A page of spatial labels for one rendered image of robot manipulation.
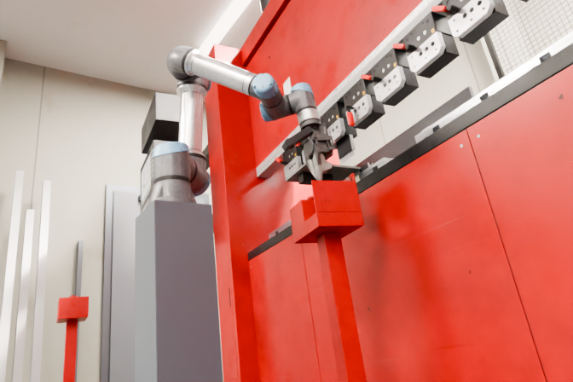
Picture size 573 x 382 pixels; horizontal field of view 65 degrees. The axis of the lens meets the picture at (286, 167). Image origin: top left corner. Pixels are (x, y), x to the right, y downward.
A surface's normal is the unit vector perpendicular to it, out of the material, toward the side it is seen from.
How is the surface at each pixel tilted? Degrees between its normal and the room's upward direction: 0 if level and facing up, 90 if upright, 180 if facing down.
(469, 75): 90
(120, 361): 90
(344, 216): 90
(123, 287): 90
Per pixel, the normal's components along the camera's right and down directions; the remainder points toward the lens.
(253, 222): 0.45, -0.40
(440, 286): -0.88, -0.07
